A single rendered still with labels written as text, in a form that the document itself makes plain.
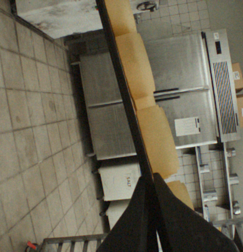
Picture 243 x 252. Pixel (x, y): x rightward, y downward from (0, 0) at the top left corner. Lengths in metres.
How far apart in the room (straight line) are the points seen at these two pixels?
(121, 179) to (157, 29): 2.37
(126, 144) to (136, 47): 3.16
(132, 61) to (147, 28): 4.13
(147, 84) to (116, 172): 3.52
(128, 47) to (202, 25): 4.26
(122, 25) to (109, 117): 3.12
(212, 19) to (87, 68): 2.17
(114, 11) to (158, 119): 0.09
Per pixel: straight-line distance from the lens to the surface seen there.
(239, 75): 3.72
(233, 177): 4.32
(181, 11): 4.46
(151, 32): 4.29
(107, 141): 3.36
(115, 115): 3.31
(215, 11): 4.55
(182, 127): 3.31
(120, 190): 3.78
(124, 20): 0.21
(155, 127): 0.16
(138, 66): 0.18
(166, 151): 0.16
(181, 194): 0.17
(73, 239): 1.87
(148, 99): 0.24
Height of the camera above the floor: 0.97
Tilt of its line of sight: 7 degrees down
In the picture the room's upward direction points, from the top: 81 degrees clockwise
